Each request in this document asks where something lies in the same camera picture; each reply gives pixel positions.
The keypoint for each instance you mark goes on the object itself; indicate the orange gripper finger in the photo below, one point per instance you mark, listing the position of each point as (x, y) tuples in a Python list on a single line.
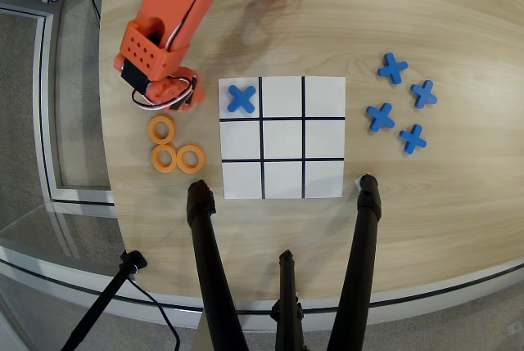
[(200, 96)]

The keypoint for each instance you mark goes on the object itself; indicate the blue cross piece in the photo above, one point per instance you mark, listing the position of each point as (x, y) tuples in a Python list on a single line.
[(412, 140), (393, 69), (423, 94), (241, 100), (380, 117)]

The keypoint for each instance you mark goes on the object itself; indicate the white tic-tac-toe grid sheet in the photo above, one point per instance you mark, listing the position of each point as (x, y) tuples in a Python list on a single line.
[(282, 138)]

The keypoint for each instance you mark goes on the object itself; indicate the white framed glass panel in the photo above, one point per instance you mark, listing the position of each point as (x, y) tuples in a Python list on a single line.
[(41, 81)]

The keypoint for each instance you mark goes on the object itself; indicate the small white tag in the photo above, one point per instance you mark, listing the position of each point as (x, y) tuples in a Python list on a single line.
[(357, 182)]

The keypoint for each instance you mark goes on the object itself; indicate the thin black tripod leg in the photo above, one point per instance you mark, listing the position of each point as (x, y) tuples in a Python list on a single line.
[(288, 285)]

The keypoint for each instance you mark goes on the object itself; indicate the black stand pole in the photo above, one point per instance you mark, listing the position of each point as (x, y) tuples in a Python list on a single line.
[(102, 302)]

